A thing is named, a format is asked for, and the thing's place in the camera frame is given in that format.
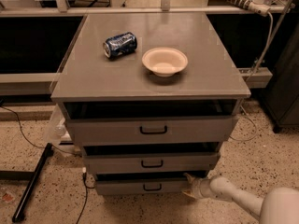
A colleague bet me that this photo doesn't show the blue soda can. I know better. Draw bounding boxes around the blue soda can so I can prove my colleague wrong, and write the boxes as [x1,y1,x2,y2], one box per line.
[103,32,137,59]

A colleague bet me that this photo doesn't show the grey drawer cabinet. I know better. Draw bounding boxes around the grey drawer cabinet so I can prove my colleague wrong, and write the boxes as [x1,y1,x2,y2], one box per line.
[51,12,250,195]

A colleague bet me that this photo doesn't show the grey bottom drawer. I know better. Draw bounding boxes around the grey bottom drawer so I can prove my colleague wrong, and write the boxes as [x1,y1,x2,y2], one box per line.
[94,171,208,195]

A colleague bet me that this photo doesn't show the black floor bar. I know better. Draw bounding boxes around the black floor bar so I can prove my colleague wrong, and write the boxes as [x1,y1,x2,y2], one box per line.
[12,143,53,223]

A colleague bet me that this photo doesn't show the white cable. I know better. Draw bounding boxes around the white cable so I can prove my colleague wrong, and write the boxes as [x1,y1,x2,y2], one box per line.
[228,105,259,143]

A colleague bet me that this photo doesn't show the black floor cable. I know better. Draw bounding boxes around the black floor cable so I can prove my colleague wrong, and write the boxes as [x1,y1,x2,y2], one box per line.
[0,105,74,156]

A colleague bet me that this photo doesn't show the white paper bowl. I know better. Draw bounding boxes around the white paper bowl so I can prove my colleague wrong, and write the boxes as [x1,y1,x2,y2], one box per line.
[142,48,188,77]

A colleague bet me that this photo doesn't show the grey drawer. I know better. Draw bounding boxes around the grey drawer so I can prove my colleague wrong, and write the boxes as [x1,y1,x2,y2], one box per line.
[84,143,220,175]
[94,171,208,195]
[64,99,238,146]

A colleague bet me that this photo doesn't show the white power strip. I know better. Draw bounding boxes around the white power strip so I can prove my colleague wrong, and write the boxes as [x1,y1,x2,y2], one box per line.
[225,0,270,17]

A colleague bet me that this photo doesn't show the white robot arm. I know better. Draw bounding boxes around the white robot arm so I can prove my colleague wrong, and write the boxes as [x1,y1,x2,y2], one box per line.
[183,173,299,224]

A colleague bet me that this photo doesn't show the dark grey cabinet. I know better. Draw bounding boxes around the dark grey cabinet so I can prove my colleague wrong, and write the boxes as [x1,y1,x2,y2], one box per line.
[260,26,299,133]

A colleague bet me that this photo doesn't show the grey top drawer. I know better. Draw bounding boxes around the grey top drawer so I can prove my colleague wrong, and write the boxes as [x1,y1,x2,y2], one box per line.
[64,99,238,146]

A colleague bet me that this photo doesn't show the clear plastic bag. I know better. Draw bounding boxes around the clear plastic bag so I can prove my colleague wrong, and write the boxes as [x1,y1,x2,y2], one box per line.
[44,105,72,145]

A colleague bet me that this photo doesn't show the grey middle drawer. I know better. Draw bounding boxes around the grey middle drawer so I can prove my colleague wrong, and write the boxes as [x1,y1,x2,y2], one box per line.
[84,143,220,175]

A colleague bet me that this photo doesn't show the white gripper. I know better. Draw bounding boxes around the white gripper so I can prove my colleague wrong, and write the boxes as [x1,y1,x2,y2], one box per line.
[182,173,211,199]

